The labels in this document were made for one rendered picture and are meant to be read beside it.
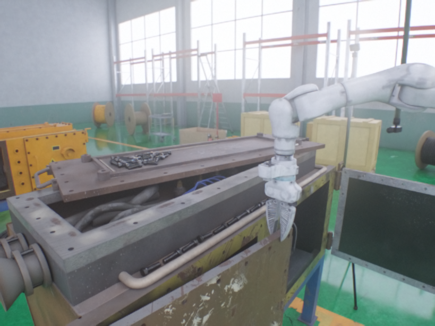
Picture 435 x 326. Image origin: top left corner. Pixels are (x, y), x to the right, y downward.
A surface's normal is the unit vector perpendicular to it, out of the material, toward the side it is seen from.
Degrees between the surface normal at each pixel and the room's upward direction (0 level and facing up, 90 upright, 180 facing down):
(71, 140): 90
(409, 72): 43
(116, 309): 0
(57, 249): 0
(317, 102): 75
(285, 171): 90
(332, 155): 90
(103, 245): 90
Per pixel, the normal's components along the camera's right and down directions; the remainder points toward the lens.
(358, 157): -0.62, 0.20
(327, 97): -0.04, 0.06
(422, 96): -0.44, 0.75
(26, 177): 0.78, 0.16
